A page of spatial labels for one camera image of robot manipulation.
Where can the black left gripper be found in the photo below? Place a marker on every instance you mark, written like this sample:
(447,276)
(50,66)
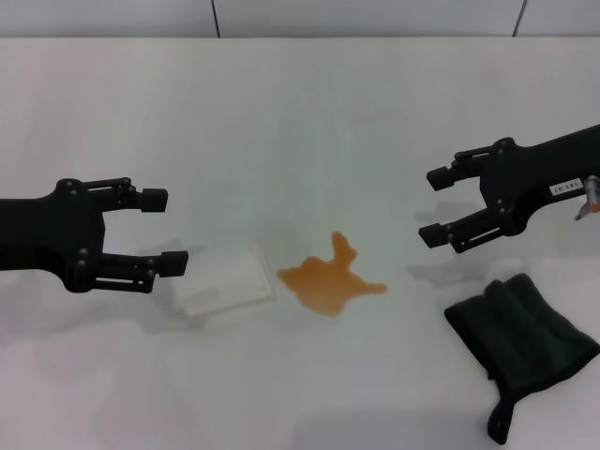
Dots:
(47,234)

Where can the white paper cup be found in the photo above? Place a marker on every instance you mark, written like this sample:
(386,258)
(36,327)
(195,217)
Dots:
(225,281)

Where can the brown water stain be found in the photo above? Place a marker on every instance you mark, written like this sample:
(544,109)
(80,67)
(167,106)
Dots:
(323,286)

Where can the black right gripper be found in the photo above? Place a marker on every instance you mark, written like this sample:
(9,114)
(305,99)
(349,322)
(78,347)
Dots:
(534,178)

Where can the dark blue rag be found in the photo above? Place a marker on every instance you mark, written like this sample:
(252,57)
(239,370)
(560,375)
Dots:
(525,337)

